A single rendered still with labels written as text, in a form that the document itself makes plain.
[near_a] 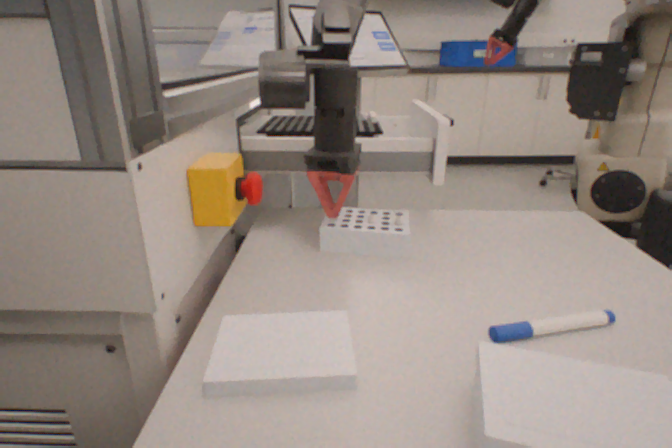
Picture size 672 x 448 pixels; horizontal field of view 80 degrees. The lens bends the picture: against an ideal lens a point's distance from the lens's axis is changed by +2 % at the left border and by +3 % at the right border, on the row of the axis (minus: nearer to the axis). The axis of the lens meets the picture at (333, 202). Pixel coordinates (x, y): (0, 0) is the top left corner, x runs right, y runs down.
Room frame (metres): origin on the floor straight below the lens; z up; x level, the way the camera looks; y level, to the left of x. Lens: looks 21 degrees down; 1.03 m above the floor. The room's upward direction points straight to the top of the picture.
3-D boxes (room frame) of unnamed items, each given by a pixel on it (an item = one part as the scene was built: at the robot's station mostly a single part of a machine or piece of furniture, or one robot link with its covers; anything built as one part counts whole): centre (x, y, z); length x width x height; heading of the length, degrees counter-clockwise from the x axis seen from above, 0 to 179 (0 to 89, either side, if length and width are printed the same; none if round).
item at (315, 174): (0.54, 0.00, 0.85); 0.07 x 0.07 x 0.09; 80
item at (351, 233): (0.53, -0.05, 0.78); 0.12 x 0.08 x 0.04; 81
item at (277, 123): (0.78, 0.02, 0.87); 0.22 x 0.18 x 0.06; 88
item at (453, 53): (4.02, -1.35, 1.01); 0.61 x 0.41 x 0.22; 91
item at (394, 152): (0.78, 0.03, 0.86); 0.40 x 0.26 x 0.06; 88
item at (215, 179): (0.45, 0.13, 0.88); 0.07 x 0.05 x 0.07; 178
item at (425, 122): (0.77, -0.18, 0.87); 0.29 x 0.02 x 0.11; 178
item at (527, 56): (4.11, -2.00, 0.99); 0.40 x 0.31 x 0.17; 91
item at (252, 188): (0.45, 0.10, 0.88); 0.04 x 0.03 x 0.04; 178
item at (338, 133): (0.53, 0.00, 0.92); 0.10 x 0.07 x 0.07; 170
